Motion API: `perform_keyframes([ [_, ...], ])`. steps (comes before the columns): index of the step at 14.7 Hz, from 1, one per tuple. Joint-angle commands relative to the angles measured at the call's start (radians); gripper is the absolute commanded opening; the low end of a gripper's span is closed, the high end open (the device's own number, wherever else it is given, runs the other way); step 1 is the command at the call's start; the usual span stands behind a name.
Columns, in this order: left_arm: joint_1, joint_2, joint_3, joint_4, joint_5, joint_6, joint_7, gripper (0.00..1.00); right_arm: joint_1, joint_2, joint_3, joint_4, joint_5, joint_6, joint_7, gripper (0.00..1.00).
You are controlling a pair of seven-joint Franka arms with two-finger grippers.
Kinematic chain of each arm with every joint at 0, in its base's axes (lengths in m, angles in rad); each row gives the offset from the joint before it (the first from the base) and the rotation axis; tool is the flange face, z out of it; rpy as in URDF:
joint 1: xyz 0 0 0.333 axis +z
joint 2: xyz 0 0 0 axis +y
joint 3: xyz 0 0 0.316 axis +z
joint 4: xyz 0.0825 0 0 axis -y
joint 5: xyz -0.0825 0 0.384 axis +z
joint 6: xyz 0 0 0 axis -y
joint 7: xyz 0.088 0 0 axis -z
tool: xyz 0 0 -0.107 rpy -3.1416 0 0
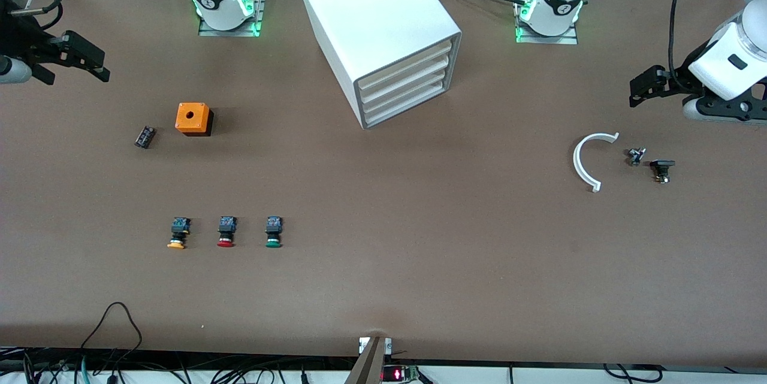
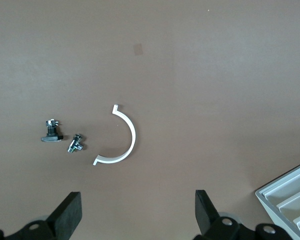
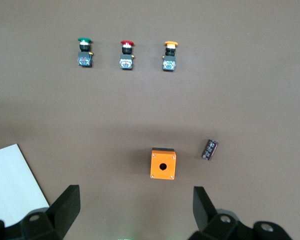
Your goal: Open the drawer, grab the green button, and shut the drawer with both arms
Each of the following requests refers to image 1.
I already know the small black part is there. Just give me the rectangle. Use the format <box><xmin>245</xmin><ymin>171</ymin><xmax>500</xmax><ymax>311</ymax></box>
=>
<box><xmin>650</xmin><ymin>159</ymin><xmax>677</xmax><ymax>185</ymax></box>

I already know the green push button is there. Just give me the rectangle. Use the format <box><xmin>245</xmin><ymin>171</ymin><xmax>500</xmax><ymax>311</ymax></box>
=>
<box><xmin>264</xmin><ymin>216</ymin><xmax>284</xmax><ymax>249</ymax></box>

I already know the small red-lit device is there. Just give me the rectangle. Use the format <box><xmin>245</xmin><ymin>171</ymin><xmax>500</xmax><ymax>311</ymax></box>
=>
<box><xmin>382</xmin><ymin>365</ymin><xmax>420</xmax><ymax>383</ymax></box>

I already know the white curved plastic arc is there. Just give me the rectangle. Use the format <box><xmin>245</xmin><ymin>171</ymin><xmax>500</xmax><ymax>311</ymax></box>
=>
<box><xmin>573</xmin><ymin>132</ymin><xmax>620</xmax><ymax>193</ymax></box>

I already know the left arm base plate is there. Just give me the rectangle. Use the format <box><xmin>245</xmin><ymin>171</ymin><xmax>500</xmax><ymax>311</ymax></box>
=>
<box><xmin>514</xmin><ymin>0</ymin><xmax>579</xmax><ymax>46</ymax></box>

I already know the yellow push button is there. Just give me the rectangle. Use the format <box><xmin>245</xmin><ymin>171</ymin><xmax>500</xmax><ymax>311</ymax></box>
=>
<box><xmin>167</xmin><ymin>217</ymin><xmax>192</xmax><ymax>250</ymax></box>

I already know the black left camera bracket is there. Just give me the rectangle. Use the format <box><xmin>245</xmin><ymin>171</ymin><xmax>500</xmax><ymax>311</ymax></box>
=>
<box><xmin>695</xmin><ymin>75</ymin><xmax>767</xmax><ymax>125</ymax></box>

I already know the orange box with hole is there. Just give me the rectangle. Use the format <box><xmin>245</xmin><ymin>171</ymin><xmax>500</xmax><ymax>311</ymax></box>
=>
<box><xmin>175</xmin><ymin>102</ymin><xmax>215</xmax><ymax>137</ymax></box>

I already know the white drawer cabinet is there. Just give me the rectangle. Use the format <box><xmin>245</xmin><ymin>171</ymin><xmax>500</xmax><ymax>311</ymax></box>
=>
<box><xmin>295</xmin><ymin>0</ymin><xmax>463</xmax><ymax>130</ymax></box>

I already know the white drawer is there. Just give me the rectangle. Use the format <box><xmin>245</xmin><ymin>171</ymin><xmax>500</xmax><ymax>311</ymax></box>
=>
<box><xmin>363</xmin><ymin>69</ymin><xmax>449</xmax><ymax>114</ymax></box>
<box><xmin>364</xmin><ymin>80</ymin><xmax>447</xmax><ymax>126</ymax></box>
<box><xmin>358</xmin><ymin>40</ymin><xmax>452</xmax><ymax>90</ymax></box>
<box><xmin>361</xmin><ymin>55</ymin><xmax>451</xmax><ymax>104</ymax></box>

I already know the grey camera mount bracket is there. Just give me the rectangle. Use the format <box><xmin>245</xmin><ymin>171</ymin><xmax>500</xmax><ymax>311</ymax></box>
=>
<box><xmin>345</xmin><ymin>336</ymin><xmax>393</xmax><ymax>384</ymax></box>

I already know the thin black cable loop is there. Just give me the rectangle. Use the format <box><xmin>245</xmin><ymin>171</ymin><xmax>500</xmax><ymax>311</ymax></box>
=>
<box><xmin>81</xmin><ymin>302</ymin><xmax>143</xmax><ymax>352</ymax></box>

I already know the red push button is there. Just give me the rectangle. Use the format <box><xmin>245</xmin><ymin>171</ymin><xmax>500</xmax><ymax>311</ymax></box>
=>
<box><xmin>216</xmin><ymin>216</ymin><xmax>238</xmax><ymax>248</ymax></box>

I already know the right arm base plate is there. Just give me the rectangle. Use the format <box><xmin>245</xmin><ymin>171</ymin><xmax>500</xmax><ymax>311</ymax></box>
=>
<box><xmin>198</xmin><ymin>0</ymin><xmax>267</xmax><ymax>37</ymax></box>

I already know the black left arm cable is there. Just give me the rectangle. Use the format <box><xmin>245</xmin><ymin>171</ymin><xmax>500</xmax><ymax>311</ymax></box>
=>
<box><xmin>668</xmin><ymin>0</ymin><xmax>694</xmax><ymax>90</ymax></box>

